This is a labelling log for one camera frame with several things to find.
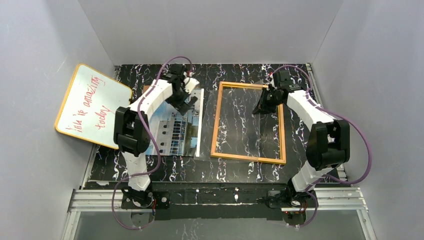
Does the building photo print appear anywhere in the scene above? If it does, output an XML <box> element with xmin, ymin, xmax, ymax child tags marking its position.
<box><xmin>148</xmin><ymin>88</ymin><xmax>204</xmax><ymax>157</ymax></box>

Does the yellow wooden picture frame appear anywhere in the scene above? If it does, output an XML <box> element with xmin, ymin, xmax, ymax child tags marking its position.
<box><xmin>210</xmin><ymin>81</ymin><xmax>287</xmax><ymax>165</ymax></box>

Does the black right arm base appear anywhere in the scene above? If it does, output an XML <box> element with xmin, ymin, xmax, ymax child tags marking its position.
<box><xmin>262</xmin><ymin>190</ymin><xmax>319</xmax><ymax>214</ymax></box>

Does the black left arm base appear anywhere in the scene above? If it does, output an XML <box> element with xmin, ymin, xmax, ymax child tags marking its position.
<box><xmin>121</xmin><ymin>189</ymin><xmax>171</xmax><ymax>210</ymax></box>

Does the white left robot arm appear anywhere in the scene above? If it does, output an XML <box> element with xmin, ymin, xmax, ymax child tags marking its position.
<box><xmin>113</xmin><ymin>64</ymin><xmax>199</xmax><ymax>192</ymax></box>

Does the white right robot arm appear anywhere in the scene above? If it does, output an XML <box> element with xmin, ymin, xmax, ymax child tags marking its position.
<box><xmin>252</xmin><ymin>70</ymin><xmax>350</xmax><ymax>193</ymax></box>

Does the whiteboard with red writing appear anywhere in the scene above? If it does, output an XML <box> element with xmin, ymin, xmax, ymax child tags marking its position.
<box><xmin>54</xmin><ymin>63</ymin><xmax>133</xmax><ymax>150</ymax></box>

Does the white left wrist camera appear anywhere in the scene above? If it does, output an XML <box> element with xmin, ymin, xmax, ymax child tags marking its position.
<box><xmin>183</xmin><ymin>77</ymin><xmax>200</xmax><ymax>94</ymax></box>

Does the aluminium rail base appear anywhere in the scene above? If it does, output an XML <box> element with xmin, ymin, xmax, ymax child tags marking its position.
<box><xmin>61</xmin><ymin>187</ymin><xmax>377</xmax><ymax>240</ymax></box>

